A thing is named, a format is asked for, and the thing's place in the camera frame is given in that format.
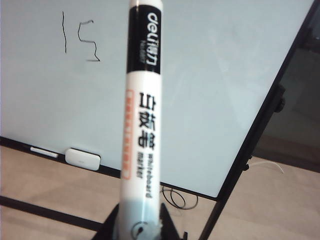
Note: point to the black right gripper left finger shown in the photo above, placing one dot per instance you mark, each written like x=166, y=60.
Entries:
x=111, y=227

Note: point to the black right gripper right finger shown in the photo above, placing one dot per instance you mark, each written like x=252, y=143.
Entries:
x=170, y=227

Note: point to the white deli whiteboard marker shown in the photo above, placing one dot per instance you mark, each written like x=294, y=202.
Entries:
x=142, y=112

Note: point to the white whiteboard eraser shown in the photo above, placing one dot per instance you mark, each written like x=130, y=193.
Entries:
x=82, y=158

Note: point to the white marker with black cap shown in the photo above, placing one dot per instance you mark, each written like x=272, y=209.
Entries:
x=43, y=151

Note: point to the black whiteboard pen tray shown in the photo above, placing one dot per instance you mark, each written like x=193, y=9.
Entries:
x=15, y=144

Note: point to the white glass whiteboard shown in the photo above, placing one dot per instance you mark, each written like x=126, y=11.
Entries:
x=200, y=75

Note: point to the black whiteboard stand frame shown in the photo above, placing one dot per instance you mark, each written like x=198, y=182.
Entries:
x=247, y=150

